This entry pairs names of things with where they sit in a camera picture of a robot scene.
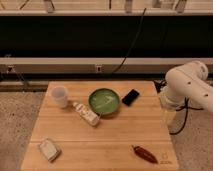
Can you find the translucent yellowish gripper tool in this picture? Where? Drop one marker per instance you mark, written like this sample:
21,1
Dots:
168,116

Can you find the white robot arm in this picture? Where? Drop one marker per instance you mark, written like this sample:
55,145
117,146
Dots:
186,81

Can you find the black smartphone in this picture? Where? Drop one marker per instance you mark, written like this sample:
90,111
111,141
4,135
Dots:
130,97

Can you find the brown chili pepper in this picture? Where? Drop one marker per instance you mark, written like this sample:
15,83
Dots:
144,154

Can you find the green bowl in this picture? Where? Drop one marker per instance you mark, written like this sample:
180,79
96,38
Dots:
104,101

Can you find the white plastic bottle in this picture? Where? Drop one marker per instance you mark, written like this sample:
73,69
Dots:
86,113

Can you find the white plastic cup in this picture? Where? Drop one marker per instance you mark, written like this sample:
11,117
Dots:
60,96

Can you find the wall power outlet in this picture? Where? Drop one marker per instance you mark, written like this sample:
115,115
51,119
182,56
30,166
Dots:
99,69

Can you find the left wall outlet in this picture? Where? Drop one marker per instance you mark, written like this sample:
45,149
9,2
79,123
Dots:
10,69

